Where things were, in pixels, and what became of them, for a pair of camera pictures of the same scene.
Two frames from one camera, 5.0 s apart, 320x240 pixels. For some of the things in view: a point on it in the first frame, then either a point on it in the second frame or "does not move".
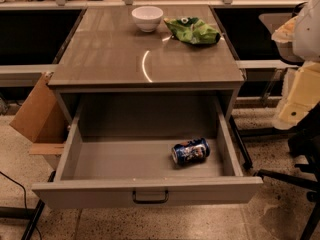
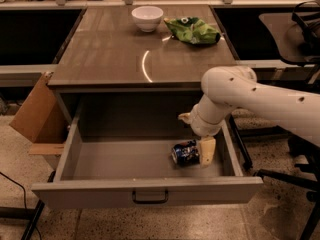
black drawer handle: x=134 y=197 does not move
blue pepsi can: x=191 y=152 does not move
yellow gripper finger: x=304 y=96 → x=206 y=119
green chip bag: x=192 y=30 does not move
